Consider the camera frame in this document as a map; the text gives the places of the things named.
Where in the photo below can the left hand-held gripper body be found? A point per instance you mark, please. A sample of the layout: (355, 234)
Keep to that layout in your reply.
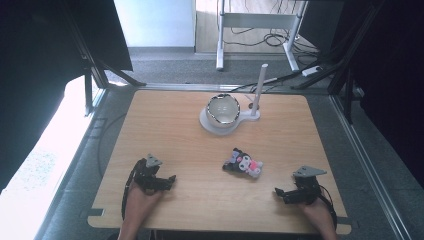
(146, 175)

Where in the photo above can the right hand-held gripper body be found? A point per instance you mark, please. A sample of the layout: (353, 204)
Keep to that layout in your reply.
(306, 188)

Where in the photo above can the person's left hand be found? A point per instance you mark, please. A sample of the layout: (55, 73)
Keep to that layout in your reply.
(141, 201)

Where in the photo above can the person's right hand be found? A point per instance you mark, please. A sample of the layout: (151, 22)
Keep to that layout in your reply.
(316, 213)

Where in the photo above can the black and pink plush toy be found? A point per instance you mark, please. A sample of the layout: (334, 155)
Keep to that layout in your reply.
(244, 163)

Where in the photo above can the white bowl with dark rim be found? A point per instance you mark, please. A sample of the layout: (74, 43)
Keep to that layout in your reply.
(222, 110)

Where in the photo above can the white stand with pole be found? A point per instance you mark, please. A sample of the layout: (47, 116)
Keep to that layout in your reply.
(258, 90)

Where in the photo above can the black metal stand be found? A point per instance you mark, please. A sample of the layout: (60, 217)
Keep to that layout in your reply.
(95, 71)
(343, 70)

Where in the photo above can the white power strip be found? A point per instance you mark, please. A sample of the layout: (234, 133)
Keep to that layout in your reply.
(312, 70)

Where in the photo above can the black curtain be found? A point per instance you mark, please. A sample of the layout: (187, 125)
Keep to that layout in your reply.
(396, 83)
(36, 83)

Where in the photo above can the white panel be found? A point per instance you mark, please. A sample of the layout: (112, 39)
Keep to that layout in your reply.
(153, 21)

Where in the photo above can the aluminium floor rail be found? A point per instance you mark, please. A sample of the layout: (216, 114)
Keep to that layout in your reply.
(370, 166)

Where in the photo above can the white desk frame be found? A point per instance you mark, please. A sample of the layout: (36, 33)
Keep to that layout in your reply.
(256, 20)

